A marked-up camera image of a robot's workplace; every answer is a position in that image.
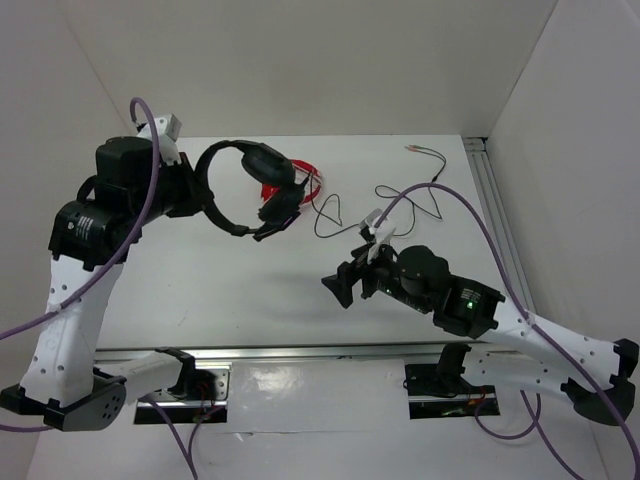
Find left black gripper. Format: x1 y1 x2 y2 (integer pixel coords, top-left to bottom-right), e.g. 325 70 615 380
132 151 214 225

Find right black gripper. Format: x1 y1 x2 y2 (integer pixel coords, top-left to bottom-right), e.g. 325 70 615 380
320 235 430 313

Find black headphones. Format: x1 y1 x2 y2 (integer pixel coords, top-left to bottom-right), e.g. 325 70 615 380
194 139 309 242

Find black headphone cable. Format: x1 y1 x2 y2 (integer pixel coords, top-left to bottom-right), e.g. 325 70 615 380
313 144 447 239

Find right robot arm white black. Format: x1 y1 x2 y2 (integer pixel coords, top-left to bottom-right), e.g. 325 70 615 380
322 246 639 426

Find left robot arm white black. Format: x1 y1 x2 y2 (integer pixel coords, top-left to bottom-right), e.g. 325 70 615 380
1 137 215 432

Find red headphones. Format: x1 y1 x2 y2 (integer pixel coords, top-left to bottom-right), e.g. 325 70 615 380
260 159 323 206

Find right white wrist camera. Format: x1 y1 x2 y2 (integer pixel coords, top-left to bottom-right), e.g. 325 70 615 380
358 209 396 264

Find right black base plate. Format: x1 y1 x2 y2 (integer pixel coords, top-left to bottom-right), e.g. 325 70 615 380
403 363 500 420

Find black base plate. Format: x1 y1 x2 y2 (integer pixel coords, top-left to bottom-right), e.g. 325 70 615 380
149 362 231 425
403 363 500 420

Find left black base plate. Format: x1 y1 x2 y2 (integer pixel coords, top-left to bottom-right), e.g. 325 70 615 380
149 362 231 425

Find aluminium rail right side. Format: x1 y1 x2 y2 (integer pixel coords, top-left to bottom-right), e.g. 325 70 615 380
462 137 535 311

